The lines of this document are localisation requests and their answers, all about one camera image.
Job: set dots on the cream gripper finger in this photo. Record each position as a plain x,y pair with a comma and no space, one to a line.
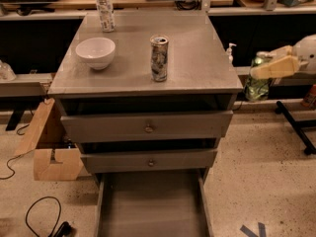
281,52
277,68

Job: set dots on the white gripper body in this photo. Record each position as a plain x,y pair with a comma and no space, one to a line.
307,53

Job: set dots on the green soda can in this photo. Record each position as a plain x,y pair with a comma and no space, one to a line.
257,89

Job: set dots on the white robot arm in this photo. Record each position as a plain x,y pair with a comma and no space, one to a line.
288,60

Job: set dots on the tall silver patterned can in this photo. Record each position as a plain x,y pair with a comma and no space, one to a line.
159,57

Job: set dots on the grey middle drawer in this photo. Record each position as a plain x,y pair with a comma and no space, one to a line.
149,160

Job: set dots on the grey drawer cabinet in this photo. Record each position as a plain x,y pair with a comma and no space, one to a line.
199,78

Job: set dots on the grey open bottom drawer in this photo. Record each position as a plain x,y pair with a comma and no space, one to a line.
152,204

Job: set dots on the grey top drawer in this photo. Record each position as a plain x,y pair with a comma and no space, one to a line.
154,126

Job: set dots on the orange bottle on floor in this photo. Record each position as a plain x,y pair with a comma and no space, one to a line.
309,101

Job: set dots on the white pump dispenser bottle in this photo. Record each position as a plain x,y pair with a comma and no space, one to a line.
229,52

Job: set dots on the black table leg base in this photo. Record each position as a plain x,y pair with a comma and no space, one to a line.
299,127

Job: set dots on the white ceramic bowl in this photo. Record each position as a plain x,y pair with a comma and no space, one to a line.
97,53

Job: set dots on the clear plastic water bottle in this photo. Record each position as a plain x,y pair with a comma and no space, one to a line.
106,14

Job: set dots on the open cardboard box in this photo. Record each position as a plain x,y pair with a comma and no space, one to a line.
55,157

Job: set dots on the clear plastic container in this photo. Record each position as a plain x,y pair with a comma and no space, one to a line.
6,72

